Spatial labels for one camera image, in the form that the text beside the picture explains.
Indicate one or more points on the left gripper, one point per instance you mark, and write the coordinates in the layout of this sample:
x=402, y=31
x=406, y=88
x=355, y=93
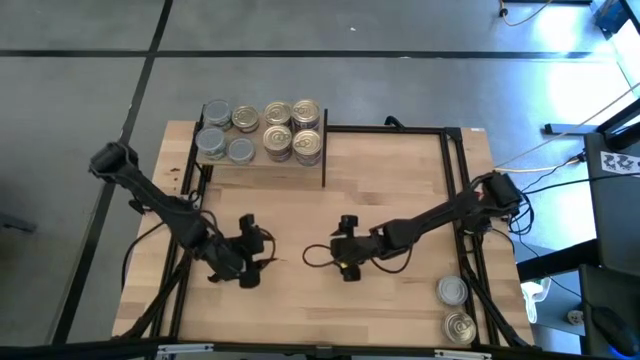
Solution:
x=245, y=250

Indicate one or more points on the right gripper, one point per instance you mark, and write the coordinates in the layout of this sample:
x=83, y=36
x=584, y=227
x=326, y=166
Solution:
x=352, y=247

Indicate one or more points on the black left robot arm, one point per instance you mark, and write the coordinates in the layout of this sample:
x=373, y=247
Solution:
x=165, y=205

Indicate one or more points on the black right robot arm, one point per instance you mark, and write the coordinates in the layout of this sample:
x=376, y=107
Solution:
x=440, y=215

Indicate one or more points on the wooden raised shelf platform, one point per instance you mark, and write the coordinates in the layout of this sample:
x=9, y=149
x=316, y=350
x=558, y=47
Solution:
x=325, y=170

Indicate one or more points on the wooden shelf board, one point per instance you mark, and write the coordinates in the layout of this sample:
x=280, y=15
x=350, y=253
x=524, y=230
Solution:
x=265, y=165

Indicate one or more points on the black front crossbar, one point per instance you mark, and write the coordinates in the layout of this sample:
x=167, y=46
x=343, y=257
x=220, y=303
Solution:
x=300, y=352

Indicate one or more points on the white green floor object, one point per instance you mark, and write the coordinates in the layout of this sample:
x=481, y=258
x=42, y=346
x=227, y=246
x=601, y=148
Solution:
x=535, y=297

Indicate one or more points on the small round grey object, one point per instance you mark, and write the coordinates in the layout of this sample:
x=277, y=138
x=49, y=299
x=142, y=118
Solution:
x=575, y=316

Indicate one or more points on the grey floor object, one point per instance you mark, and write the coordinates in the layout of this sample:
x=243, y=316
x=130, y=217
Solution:
x=15, y=222

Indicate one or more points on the black desk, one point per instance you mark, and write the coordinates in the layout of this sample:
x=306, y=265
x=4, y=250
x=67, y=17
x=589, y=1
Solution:
x=615, y=225

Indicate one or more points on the white marker sheet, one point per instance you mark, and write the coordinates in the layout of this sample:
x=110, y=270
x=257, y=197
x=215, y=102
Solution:
x=620, y=163

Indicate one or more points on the black computer mouse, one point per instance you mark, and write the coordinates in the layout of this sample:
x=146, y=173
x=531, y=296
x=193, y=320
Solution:
x=612, y=327

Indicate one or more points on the black metal stand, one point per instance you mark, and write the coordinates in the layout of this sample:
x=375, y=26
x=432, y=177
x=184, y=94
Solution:
x=620, y=122

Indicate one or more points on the blue box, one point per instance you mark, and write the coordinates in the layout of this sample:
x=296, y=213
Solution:
x=607, y=15

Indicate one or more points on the black aluminium table frame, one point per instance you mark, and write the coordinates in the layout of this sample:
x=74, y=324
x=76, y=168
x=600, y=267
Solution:
x=375, y=129

